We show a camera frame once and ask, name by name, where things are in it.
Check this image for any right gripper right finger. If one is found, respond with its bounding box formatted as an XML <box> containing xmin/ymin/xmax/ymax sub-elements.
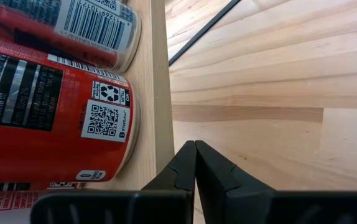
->
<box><xmin>195</xmin><ymin>139</ymin><xmax>277</xmax><ymax>224</ymax></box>

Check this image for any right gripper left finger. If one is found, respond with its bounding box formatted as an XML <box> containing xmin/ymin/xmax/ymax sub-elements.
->
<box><xmin>134</xmin><ymin>140</ymin><xmax>197</xmax><ymax>224</ymax></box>

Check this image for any red can black Coca-Cola script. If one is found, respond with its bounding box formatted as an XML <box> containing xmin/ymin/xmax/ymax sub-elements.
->
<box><xmin>0</xmin><ymin>30</ymin><xmax>141</xmax><ymax>184</ymax></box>

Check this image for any blue silver energy drink can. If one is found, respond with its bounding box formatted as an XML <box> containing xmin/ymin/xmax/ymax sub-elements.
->
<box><xmin>0</xmin><ymin>0</ymin><xmax>142</xmax><ymax>74</ymax></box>

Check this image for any silver Diet Coke can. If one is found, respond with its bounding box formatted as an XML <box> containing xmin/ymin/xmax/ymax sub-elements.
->
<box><xmin>0</xmin><ymin>181</ymin><xmax>83</xmax><ymax>224</ymax></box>

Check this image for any wooden shelf with black legs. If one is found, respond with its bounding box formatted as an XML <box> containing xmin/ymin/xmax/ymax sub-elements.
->
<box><xmin>78</xmin><ymin>0</ymin><xmax>242</xmax><ymax>192</ymax></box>

